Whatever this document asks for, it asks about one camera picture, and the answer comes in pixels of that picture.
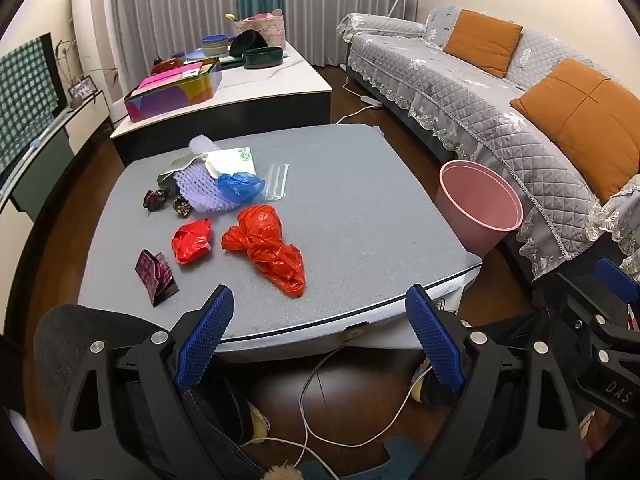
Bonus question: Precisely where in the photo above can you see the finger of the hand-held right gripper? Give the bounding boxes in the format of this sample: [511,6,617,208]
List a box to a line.
[552,272,628,356]
[594,257,640,331]

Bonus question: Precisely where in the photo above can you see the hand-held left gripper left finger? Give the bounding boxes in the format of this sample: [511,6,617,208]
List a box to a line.
[52,284,236,480]

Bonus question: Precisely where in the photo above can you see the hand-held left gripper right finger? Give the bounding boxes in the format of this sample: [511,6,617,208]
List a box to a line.
[405,284,586,480]

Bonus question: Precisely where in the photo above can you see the pink plastic bin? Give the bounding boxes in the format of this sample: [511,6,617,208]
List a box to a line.
[434,160,525,257]

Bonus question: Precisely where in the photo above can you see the purple foam net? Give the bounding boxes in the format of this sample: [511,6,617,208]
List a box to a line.
[172,164,241,213]

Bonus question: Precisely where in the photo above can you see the blue plastic bag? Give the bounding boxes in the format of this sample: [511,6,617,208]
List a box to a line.
[217,171,265,206]

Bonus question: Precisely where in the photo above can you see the white packet with green print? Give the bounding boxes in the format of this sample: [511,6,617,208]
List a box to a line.
[202,146,258,178]

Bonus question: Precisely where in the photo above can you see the white foam net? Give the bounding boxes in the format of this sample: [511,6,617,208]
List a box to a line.
[187,134,221,155]

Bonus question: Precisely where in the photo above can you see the colourful knit slipper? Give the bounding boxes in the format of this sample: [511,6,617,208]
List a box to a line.
[249,400,272,445]
[409,360,451,406]

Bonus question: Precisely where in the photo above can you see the person's right leg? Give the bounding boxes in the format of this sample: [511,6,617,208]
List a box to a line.
[462,280,576,348]

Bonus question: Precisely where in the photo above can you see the maroon checkered wrapper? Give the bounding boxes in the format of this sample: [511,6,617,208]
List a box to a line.
[135,248,180,307]

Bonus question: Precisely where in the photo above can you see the small red plastic bag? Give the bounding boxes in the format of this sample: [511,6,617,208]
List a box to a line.
[171,217,213,265]

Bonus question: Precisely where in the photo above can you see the large red plastic bag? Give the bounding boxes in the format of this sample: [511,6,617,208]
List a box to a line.
[221,205,306,300]

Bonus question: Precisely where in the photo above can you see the large orange cushion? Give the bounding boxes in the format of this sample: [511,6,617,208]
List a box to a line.
[510,57,640,206]

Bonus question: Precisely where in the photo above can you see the silver foil packet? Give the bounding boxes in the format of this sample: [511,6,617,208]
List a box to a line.
[157,152,211,188]

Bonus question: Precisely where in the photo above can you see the clear plastic wrapper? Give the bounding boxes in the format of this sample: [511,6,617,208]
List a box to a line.
[265,162,291,201]

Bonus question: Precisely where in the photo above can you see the television cabinet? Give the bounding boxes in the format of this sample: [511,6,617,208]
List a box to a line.
[0,90,113,221]

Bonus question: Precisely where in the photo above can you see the colourful rectangular box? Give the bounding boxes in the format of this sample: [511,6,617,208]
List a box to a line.
[124,57,223,123]

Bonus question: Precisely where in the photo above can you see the grey quilted sofa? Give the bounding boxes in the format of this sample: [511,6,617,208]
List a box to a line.
[336,5,640,281]

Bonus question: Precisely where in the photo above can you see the white top coffee table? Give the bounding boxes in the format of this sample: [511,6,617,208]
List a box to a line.
[110,42,333,168]

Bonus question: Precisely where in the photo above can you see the small orange cushion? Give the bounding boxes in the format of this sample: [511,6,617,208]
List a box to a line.
[442,9,523,79]

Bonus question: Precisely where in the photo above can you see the dark red glass bowl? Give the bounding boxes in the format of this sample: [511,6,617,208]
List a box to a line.
[152,56,186,76]

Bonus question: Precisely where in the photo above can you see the dark green round container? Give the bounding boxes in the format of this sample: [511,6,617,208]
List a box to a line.
[242,46,284,69]

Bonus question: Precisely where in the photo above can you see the stack of blue bowls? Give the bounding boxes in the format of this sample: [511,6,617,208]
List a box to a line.
[201,34,233,56]

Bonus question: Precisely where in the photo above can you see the black bowl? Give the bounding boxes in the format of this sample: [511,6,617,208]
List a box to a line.
[229,30,268,58]

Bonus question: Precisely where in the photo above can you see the green checked covered television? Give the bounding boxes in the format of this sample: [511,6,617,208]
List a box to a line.
[0,32,68,176]

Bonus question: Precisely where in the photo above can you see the dried branch decoration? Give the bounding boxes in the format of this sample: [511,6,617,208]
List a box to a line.
[54,37,121,91]

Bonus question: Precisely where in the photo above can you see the pink basket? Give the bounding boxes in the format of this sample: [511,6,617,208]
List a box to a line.
[235,9,287,48]

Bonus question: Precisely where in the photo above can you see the grey curtain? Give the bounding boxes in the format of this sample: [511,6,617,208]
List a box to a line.
[280,0,421,68]
[107,0,240,68]

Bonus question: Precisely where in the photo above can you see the white standing air conditioner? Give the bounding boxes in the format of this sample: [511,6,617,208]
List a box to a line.
[70,0,113,126]

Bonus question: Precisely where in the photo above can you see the thin white floor cable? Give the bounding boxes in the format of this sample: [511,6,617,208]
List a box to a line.
[240,332,436,480]

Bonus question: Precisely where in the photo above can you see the white power strip cable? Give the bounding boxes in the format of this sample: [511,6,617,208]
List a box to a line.
[334,76,373,126]

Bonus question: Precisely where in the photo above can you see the small photo frame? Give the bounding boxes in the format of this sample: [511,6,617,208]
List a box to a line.
[67,76,96,103]

